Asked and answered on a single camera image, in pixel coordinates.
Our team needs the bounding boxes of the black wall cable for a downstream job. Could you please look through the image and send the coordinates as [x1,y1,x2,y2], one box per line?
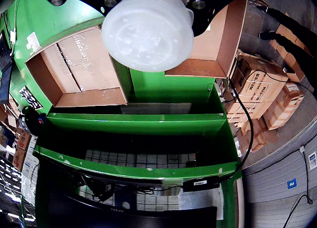
[281,146,315,228]

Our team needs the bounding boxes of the printed cardboard box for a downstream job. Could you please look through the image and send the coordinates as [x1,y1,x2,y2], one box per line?
[226,52,290,122]

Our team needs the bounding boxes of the small brown cardboard boxes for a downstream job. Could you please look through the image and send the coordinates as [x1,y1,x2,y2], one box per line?
[235,118,280,154]

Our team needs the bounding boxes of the white scribbled paper sticker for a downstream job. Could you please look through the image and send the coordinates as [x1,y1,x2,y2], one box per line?
[25,31,42,51]

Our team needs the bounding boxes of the white wall notice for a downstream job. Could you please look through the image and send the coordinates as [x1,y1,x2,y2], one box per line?
[308,151,317,171]

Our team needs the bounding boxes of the white printed paper sheet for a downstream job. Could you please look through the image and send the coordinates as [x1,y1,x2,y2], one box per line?
[20,136,41,207]

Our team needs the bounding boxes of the taped cardboard box stack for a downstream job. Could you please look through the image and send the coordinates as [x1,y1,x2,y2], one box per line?
[262,83,306,132]

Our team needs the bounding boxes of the flat cardboard sheets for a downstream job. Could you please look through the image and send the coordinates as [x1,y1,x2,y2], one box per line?
[269,22,313,83]

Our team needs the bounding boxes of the shallow cardboard tray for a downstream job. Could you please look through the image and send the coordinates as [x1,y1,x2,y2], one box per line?
[25,22,132,108]

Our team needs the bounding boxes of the thin black cable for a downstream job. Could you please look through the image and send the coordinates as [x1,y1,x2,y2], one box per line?
[228,69,255,181]

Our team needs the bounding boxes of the translucent bottle with blue label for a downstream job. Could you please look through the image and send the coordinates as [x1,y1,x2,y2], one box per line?
[101,0,195,73]

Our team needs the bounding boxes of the brown cardboard box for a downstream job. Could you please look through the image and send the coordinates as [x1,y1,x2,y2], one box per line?
[164,0,248,80]

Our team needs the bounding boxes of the stacked cardboard boxes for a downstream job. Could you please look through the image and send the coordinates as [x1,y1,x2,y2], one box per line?
[11,129,32,172]

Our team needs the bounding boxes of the black power adapter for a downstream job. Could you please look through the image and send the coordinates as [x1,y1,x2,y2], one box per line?
[182,179,221,192]

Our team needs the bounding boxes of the black monitor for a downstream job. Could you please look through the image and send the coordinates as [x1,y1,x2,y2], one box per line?
[48,192,218,228]

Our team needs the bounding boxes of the black white patterned card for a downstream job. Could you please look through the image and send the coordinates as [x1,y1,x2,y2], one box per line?
[19,86,45,111]

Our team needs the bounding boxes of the black cable bundle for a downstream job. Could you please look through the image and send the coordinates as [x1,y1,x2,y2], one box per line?
[78,173,160,203]

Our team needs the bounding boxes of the black handheld barcode scanner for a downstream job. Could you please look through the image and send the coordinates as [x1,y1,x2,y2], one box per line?
[21,106,48,137]

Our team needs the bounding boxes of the white usb cable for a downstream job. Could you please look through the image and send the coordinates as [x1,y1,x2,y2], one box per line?
[9,12,17,44]

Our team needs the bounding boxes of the white pipe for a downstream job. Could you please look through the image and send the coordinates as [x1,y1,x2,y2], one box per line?
[235,178,246,228]

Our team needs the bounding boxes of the person in black clothes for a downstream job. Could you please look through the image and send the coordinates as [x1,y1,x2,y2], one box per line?
[255,4,317,85]

